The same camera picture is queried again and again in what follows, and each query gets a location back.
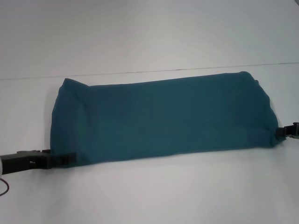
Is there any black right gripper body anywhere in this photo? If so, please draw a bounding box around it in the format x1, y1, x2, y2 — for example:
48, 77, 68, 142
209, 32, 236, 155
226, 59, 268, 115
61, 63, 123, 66
285, 122, 299, 140

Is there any left arm cable with plug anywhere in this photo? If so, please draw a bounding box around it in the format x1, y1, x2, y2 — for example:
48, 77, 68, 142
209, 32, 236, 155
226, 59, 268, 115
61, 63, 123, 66
0, 178, 10, 198

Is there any teal T-shirt with pink print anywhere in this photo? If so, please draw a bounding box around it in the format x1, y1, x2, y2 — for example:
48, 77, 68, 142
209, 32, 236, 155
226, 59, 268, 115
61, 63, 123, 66
50, 71, 287, 164

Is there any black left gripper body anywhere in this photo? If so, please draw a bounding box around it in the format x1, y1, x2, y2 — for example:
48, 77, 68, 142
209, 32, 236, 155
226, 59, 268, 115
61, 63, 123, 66
0, 149, 52, 175

